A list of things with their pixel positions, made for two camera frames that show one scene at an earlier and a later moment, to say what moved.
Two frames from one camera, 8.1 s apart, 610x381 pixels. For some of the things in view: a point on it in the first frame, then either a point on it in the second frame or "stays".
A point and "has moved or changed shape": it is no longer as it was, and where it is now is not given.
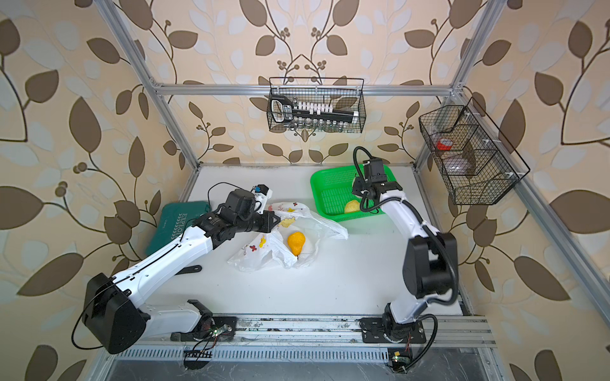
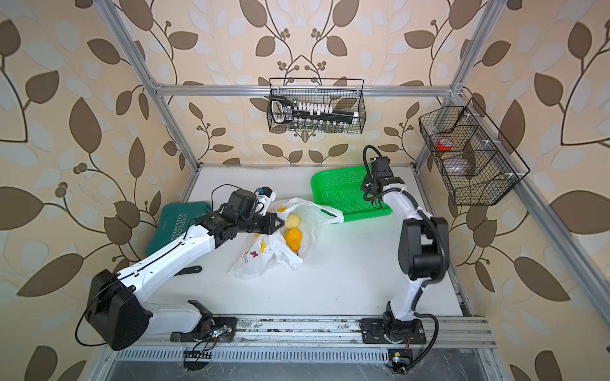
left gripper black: [268, 225] stays
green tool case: [175, 220] stays
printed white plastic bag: [271, 251] has moved or changed shape
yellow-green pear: [352, 206] → [292, 221]
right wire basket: [476, 163] stays
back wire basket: [316, 105] stays
